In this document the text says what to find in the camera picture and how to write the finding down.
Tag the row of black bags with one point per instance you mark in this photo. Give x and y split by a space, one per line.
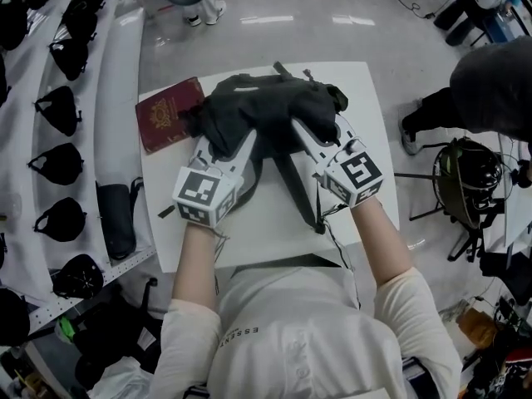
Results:
60 164

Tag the black backpack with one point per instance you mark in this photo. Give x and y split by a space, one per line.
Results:
266 110

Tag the person's white shirt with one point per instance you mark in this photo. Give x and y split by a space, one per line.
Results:
299 331

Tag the dark grey upright bag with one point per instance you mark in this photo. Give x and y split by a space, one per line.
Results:
116 218

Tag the white metal shelf rack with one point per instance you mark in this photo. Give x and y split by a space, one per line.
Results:
116 98

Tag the white side desk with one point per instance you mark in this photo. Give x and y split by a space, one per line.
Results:
517 206

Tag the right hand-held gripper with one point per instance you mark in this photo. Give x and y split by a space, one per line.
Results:
357 175

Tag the red hardcover book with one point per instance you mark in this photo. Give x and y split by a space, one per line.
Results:
166 114

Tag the dark folding chair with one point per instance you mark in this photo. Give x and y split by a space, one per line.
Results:
451 189

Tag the white table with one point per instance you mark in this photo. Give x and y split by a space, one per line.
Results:
266 231

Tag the black helmet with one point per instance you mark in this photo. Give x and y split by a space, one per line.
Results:
478 168

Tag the person's right forearm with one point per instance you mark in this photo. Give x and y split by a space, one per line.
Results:
382 243

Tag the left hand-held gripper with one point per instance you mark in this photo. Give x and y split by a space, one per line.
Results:
199 189

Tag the person's left forearm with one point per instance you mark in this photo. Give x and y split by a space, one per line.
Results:
195 264

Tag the black office chair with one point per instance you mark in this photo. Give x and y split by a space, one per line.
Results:
474 239
112 335

